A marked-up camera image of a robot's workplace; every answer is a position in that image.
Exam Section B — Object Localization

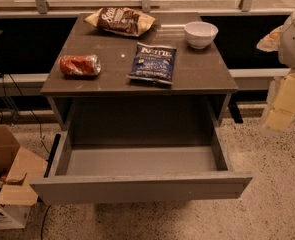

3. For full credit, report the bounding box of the grey drawer cabinet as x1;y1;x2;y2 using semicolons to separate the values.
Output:
41;12;237;119

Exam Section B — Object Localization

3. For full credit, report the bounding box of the blue Kettle chip bag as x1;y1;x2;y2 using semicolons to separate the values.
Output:
127;42;177;85

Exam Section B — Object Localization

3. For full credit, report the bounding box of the crushed red soda can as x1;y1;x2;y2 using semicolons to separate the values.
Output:
59;54;101;76

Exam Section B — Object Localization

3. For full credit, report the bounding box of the grey top drawer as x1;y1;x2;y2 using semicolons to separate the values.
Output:
29;107;254;206

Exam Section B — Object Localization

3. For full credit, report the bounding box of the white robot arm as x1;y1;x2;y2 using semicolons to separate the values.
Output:
256;10;295;135

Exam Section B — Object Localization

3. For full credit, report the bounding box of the white bowl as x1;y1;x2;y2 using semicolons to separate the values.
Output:
184;21;219;49

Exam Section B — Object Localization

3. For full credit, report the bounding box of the brown chip bag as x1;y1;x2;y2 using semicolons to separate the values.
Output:
85;7;155;37

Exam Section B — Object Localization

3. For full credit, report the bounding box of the black power strip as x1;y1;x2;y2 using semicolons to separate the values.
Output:
44;134;61;178

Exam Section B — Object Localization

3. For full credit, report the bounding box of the open cardboard box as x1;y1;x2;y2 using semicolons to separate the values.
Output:
0;125;47;230

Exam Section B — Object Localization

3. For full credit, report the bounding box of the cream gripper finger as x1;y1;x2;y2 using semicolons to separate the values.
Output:
263;109;295;132

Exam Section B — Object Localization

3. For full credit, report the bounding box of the black floor cable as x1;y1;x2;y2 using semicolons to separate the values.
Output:
39;204;52;240

